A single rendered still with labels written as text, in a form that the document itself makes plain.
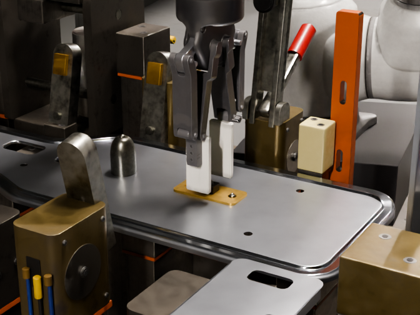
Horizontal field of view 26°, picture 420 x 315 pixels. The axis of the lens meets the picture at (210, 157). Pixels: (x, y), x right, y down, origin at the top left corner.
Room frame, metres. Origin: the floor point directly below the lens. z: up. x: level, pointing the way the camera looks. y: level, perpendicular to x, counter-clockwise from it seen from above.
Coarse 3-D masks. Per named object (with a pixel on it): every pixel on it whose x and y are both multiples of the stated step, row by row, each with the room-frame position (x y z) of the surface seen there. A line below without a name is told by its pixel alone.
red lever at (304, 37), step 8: (304, 24) 1.20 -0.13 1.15; (304, 32) 1.19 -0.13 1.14; (312, 32) 1.19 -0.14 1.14; (296, 40) 1.18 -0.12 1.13; (304, 40) 1.18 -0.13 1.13; (296, 48) 1.17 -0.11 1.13; (304, 48) 1.17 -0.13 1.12; (288, 56) 1.16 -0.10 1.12; (296, 56) 1.16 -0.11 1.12; (288, 64) 1.15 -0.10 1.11; (296, 64) 1.16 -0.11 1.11; (288, 72) 1.14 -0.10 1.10; (288, 80) 1.14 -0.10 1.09; (264, 104) 1.10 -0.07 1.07; (264, 112) 1.09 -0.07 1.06
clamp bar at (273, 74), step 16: (256, 0) 1.09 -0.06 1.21; (272, 0) 1.09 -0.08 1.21; (288, 0) 1.11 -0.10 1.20; (272, 16) 1.12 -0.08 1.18; (288, 16) 1.11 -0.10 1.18; (272, 32) 1.12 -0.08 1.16; (288, 32) 1.11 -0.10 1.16; (256, 48) 1.11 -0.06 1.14; (272, 48) 1.11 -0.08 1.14; (256, 64) 1.11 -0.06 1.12; (272, 64) 1.11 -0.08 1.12; (256, 80) 1.10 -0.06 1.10; (272, 80) 1.09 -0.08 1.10; (256, 96) 1.10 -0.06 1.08; (272, 96) 1.09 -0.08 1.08; (256, 112) 1.10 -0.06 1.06; (272, 112) 1.09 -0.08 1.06
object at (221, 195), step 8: (184, 184) 1.00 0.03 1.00; (216, 184) 0.98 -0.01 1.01; (184, 192) 0.98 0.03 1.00; (192, 192) 0.98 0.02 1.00; (200, 192) 0.98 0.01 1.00; (216, 192) 0.98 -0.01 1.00; (224, 192) 0.98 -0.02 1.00; (232, 192) 0.98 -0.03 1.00; (240, 192) 0.98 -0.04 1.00; (208, 200) 0.96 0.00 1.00; (216, 200) 0.96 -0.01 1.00; (224, 200) 0.96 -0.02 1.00; (232, 200) 0.96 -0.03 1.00; (240, 200) 0.96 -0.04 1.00
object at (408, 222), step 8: (416, 104) 0.79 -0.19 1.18; (416, 112) 0.79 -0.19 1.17; (416, 120) 0.79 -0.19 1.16; (416, 128) 0.79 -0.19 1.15; (416, 136) 0.79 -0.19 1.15; (416, 144) 0.79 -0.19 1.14; (416, 152) 0.79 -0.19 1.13; (416, 160) 0.79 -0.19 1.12; (416, 168) 0.79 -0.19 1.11; (416, 176) 0.79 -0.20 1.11; (416, 184) 0.79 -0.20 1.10; (416, 192) 0.79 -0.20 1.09; (408, 200) 0.79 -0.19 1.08; (416, 200) 0.79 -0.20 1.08; (408, 208) 0.79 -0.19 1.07; (416, 208) 0.80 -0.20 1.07; (408, 216) 0.79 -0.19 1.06; (416, 216) 0.80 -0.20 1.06; (408, 224) 0.79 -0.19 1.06; (416, 224) 0.80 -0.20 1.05; (416, 232) 0.80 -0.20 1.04
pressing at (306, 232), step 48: (0, 144) 1.14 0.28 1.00; (48, 144) 1.14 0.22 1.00; (96, 144) 1.14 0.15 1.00; (144, 144) 1.14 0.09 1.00; (0, 192) 1.01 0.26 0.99; (48, 192) 0.98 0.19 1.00; (144, 192) 0.98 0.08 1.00; (288, 192) 0.98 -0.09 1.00; (336, 192) 0.98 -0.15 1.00; (192, 240) 0.87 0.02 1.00; (240, 240) 0.86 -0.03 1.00; (288, 240) 0.86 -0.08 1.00; (336, 240) 0.86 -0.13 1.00
